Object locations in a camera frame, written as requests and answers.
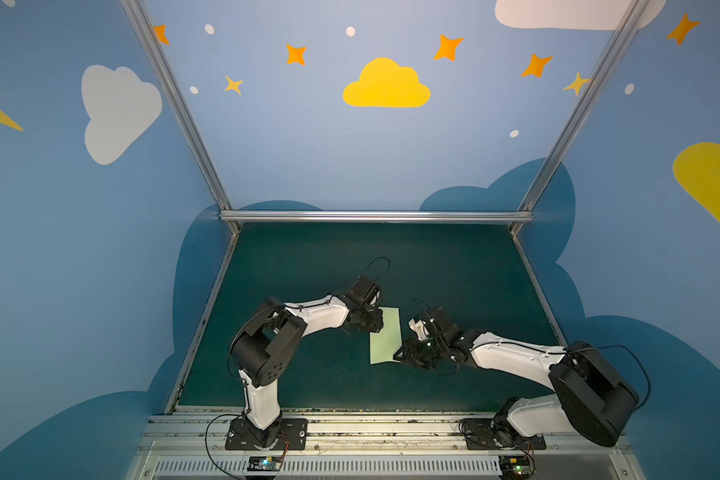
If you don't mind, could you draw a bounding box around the light green paper sheet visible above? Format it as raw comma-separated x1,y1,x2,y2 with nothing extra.
369,307,402,365

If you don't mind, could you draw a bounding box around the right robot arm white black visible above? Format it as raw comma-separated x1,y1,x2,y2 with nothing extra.
393,308,644,449

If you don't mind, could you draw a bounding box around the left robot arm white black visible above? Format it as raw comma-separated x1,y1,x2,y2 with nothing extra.
229,275,383,449

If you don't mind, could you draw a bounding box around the dark green table mat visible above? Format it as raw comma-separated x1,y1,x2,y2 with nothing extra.
179,223,557,411

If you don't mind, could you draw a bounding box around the back horizontal aluminium bar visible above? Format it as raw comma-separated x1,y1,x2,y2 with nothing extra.
220,210,534,224

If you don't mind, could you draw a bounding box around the right green controller board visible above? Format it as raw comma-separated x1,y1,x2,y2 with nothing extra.
499,456,534,480

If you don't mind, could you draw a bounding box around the green controller board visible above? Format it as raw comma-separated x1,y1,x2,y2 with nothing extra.
499,456,534,480
246,456,283,473

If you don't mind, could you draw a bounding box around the left green controller board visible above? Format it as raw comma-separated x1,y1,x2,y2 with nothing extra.
246,456,283,473

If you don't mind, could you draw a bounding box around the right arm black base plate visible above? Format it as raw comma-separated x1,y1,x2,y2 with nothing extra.
459,418,547,450

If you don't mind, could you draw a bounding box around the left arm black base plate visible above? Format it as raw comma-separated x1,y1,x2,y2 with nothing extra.
224,417,308,451

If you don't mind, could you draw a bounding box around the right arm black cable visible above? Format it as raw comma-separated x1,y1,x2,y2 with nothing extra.
410,298,653,412

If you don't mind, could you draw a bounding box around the aluminium front rail bed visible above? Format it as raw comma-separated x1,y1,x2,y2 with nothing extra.
127,407,646,479

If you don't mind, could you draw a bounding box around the right aluminium frame post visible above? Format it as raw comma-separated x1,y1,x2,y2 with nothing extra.
517,0,650,222

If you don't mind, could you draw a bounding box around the aluminium frame post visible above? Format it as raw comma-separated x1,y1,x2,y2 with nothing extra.
517,0,650,222
120,0,233,211

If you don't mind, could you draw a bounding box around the left aluminium frame post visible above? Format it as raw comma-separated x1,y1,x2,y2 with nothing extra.
120,0,233,211

